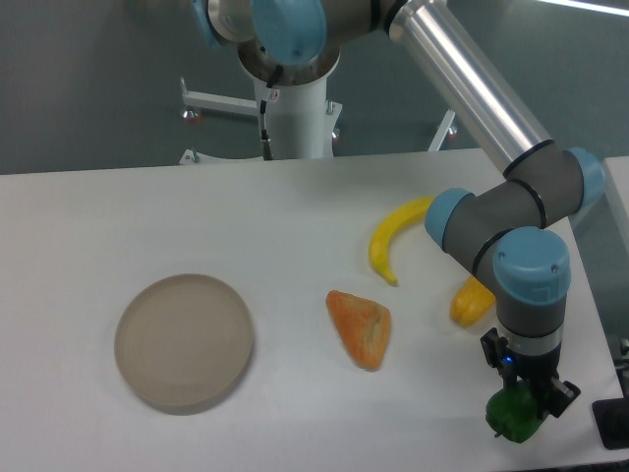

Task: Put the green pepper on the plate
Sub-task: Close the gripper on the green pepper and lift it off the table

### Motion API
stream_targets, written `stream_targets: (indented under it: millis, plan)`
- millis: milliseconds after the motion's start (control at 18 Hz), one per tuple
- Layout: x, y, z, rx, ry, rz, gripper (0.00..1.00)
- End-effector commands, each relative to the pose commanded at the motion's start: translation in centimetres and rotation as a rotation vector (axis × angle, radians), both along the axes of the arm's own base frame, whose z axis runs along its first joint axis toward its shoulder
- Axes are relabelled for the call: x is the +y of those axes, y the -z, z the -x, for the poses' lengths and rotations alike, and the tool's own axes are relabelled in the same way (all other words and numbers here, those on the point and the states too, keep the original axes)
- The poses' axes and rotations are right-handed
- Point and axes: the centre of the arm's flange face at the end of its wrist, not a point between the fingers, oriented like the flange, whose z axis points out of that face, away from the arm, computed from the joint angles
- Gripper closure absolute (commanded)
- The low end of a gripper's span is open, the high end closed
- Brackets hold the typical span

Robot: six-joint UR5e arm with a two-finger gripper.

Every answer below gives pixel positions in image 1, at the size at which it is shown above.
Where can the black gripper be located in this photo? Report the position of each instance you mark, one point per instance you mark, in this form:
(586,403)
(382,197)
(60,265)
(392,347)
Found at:
(531,359)

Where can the green bell pepper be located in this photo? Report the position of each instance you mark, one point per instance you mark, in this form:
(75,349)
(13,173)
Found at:
(513,413)

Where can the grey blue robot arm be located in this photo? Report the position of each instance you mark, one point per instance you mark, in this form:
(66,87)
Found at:
(501,237)

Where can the yellow bell pepper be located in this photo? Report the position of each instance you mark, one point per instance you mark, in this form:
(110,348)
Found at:
(470,303)

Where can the beige round plate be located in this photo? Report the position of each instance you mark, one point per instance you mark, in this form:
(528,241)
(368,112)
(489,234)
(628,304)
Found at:
(184,343)

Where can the black device at edge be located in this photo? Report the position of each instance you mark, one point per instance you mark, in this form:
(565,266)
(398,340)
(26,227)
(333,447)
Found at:
(611,417)

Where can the orange bread slice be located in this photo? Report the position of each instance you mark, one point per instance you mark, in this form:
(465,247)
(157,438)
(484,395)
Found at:
(363,325)

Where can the yellow banana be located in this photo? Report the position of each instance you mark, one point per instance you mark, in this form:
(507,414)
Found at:
(403,217)

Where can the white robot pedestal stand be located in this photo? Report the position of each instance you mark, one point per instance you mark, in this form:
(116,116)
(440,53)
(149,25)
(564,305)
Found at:
(295,117)

